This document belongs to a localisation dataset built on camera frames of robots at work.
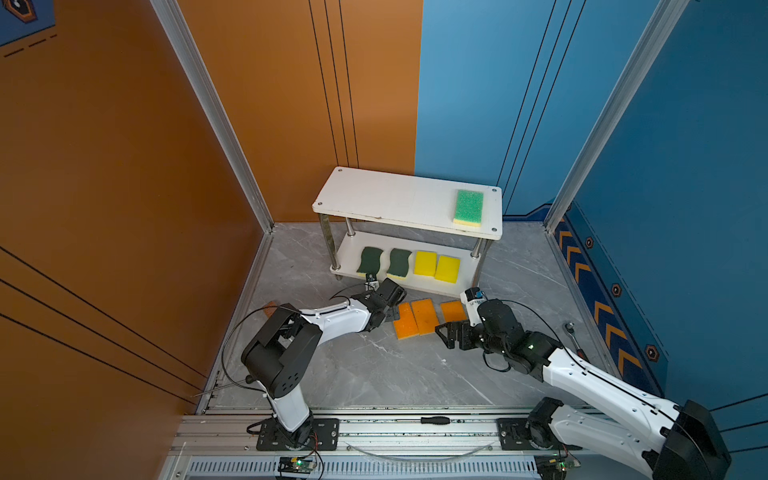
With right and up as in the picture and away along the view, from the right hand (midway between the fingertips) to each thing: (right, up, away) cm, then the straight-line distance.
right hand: (447, 328), depth 80 cm
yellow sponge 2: (-4, +17, +19) cm, 26 cm away
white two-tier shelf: (-10, +26, -6) cm, 28 cm away
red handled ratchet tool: (+39, -2, +10) cm, 41 cm away
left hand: (-18, +3, +15) cm, 23 cm away
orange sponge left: (-10, -2, +11) cm, 16 cm away
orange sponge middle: (-5, +1, +13) cm, 14 cm away
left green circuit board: (-38, -30, -9) cm, 49 cm away
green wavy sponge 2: (-22, +18, +20) cm, 35 cm away
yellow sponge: (+4, +15, +17) cm, 23 cm away
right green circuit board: (+24, -30, -10) cm, 40 cm away
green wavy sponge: (-13, +17, +18) cm, 28 cm away
